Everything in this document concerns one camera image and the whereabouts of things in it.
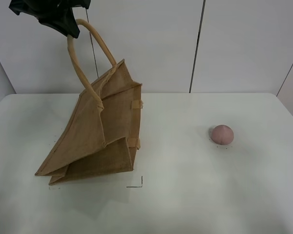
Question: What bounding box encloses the pink peach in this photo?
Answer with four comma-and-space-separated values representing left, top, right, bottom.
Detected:
210, 125, 234, 145

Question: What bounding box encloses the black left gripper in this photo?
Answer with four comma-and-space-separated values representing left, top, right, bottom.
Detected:
9, 0, 91, 38

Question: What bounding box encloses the brown linen tote bag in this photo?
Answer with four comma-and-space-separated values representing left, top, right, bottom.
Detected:
36, 19, 143, 185

